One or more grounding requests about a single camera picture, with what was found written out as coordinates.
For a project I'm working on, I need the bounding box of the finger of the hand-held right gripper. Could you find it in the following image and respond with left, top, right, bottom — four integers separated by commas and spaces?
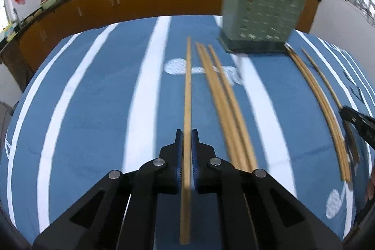
340, 106, 375, 151

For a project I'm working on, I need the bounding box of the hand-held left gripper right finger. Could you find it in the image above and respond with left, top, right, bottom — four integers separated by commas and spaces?
190, 128, 343, 250

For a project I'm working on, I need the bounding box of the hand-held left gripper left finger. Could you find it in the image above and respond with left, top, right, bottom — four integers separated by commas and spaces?
32, 129, 184, 250

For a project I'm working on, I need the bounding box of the pair of wooden chopsticks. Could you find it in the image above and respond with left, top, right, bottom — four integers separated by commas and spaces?
289, 46, 352, 183

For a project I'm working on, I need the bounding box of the wooden chopstick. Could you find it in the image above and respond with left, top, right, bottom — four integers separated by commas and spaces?
301, 47, 360, 164
285, 46, 348, 183
200, 44, 249, 172
179, 37, 192, 245
195, 43, 239, 170
207, 44, 259, 171

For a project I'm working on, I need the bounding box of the green perforated utensil holder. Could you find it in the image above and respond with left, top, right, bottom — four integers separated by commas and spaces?
217, 0, 311, 54

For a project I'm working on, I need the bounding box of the person's right hand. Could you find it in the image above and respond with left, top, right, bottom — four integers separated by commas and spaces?
366, 166, 375, 201

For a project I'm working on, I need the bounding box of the blue white striped cloth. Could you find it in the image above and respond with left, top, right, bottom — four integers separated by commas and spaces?
0, 15, 374, 250

